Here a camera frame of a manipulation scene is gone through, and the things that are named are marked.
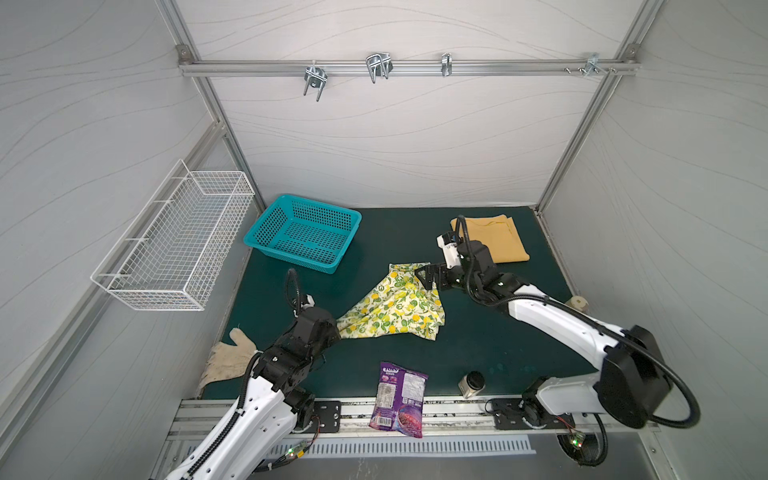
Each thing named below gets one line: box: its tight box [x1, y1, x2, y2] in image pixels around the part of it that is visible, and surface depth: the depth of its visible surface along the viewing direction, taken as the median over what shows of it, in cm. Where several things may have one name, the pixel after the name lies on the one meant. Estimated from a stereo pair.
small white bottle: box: [569, 295, 589, 313], surface depth 84 cm
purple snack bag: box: [369, 361, 429, 439], surface depth 76 cm
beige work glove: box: [200, 328, 257, 388], surface depth 86 cm
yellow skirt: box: [450, 214, 530, 264], surface depth 115 cm
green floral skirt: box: [336, 262, 445, 341], surface depth 88 cm
